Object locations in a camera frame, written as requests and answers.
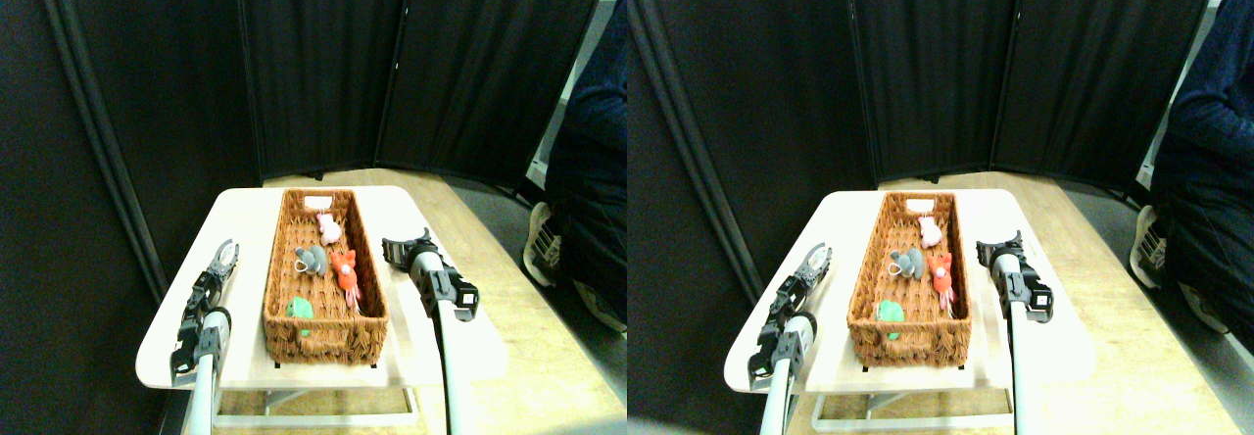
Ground grey plush toy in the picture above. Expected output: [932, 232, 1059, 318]
[890, 248, 925, 281]
[294, 245, 330, 278]

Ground brown wicker basket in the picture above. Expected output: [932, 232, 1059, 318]
[847, 192, 974, 368]
[262, 189, 390, 367]

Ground person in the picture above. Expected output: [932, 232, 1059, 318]
[549, 0, 627, 211]
[1151, 0, 1254, 216]

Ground black curtain stand pole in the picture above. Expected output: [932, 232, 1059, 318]
[35, 0, 168, 306]
[233, 0, 267, 183]
[844, 0, 881, 187]
[373, 0, 416, 173]
[627, 0, 767, 306]
[988, 0, 1030, 175]

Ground orange plush toy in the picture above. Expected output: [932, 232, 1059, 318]
[328, 249, 363, 314]
[927, 252, 956, 314]

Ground low white table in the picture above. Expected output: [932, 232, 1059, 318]
[724, 190, 1096, 432]
[135, 187, 508, 429]

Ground white shelf unit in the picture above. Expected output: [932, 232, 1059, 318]
[526, 0, 620, 196]
[1136, 0, 1226, 193]

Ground green ball toy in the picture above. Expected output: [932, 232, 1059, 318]
[285, 297, 315, 339]
[875, 300, 906, 342]

